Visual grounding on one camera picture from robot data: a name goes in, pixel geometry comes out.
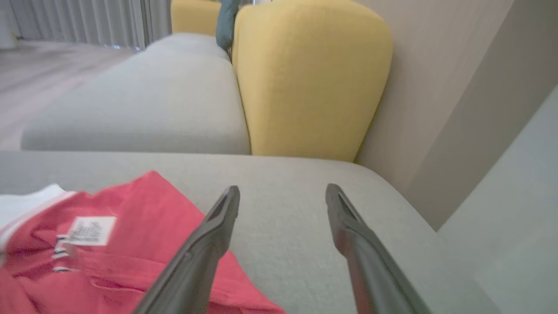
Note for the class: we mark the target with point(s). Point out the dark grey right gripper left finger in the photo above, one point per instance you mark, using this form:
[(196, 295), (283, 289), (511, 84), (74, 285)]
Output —
[(198, 257)]

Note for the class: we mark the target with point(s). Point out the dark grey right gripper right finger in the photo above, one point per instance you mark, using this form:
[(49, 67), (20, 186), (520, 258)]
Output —
[(370, 266)]

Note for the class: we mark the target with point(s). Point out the red garment with white label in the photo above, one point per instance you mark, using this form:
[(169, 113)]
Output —
[(144, 209)]

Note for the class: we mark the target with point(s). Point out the yellow and grey sofa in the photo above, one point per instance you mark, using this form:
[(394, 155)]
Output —
[(283, 209)]

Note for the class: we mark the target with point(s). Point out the grey sofa seat cushion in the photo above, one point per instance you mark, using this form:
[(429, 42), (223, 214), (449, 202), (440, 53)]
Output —
[(187, 43), (144, 104)]

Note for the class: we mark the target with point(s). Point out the large yellow sofa back cushion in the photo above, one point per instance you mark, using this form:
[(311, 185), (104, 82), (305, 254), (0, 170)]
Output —
[(309, 78)]

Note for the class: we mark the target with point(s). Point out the teal throw pillow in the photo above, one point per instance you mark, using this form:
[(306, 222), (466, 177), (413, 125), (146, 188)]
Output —
[(226, 24)]

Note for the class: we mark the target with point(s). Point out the grey curtain panel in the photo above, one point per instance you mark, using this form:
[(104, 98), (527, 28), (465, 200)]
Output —
[(78, 22), (159, 19)]

